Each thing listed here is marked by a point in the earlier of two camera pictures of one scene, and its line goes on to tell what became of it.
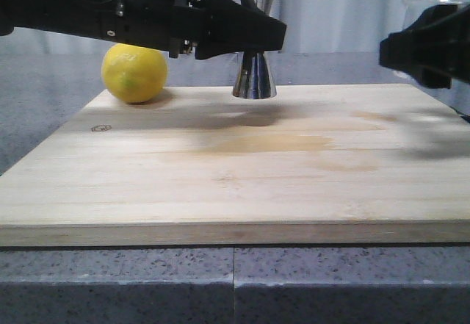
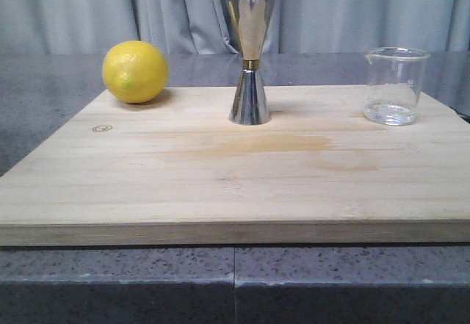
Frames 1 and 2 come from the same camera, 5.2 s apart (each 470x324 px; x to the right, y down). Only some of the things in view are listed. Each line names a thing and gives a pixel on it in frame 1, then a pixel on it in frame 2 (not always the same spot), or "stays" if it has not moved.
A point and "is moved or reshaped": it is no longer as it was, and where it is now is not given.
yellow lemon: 134,73 stays
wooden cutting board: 366,164 stays
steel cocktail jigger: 254,79 is moved or reshaped
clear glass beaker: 413,6 → 395,81
